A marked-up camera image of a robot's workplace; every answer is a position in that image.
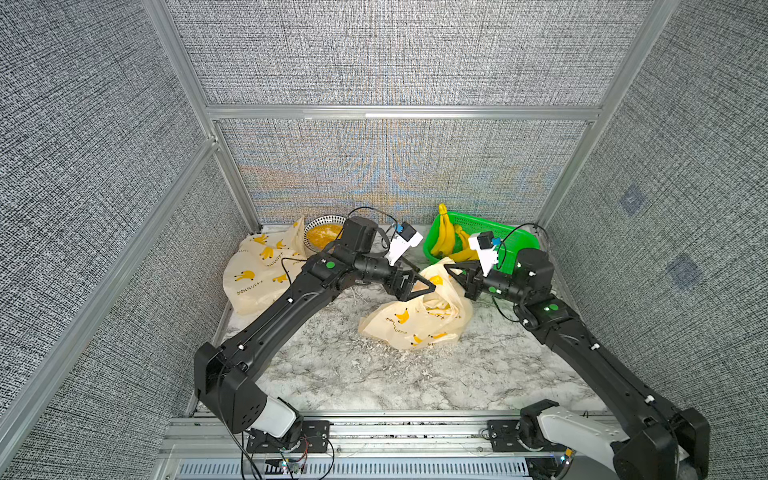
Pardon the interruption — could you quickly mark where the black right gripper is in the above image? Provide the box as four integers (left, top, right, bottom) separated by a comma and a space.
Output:
447, 260, 534, 311

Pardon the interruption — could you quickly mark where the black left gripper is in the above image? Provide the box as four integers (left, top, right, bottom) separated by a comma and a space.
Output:
353, 253, 435, 303

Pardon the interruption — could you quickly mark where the banana print plastic bag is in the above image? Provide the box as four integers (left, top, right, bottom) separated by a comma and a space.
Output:
222, 216, 307, 318
358, 259, 474, 350

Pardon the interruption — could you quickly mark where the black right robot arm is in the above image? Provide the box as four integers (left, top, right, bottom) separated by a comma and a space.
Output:
445, 248, 711, 479

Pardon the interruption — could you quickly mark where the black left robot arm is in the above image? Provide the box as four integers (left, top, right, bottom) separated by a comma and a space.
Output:
194, 216, 436, 444

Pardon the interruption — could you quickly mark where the right yellow banana bunch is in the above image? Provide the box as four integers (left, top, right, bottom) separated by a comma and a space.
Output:
450, 225, 479, 263

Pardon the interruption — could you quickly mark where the yellow banana bunch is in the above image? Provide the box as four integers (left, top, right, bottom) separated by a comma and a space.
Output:
430, 204, 456, 258
450, 225, 479, 263

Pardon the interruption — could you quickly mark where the left yellow banana bunch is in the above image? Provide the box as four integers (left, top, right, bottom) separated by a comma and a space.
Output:
430, 204, 456, 258

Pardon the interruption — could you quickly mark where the green plastic basket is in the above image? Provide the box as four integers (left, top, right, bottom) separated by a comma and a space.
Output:
422, 211, 541, 276

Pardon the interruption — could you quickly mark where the patterned bowl with yellow food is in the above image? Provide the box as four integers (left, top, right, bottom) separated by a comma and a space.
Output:
303, 215, 346, 253

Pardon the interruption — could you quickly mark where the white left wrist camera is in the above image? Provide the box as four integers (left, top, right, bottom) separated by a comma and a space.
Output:
385, 222, 423, 266

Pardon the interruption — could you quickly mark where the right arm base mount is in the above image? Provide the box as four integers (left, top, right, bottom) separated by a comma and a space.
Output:
486, 399, 566, 453

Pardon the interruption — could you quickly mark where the aluminium front rail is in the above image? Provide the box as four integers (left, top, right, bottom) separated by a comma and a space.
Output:
153, 410, 661, 480

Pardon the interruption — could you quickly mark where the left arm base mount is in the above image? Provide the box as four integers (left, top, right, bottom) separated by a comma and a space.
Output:
245, 416, 331, 454

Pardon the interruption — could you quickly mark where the aluminium enclosure frame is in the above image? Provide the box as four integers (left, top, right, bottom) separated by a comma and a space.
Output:
0, 0, 683, 445

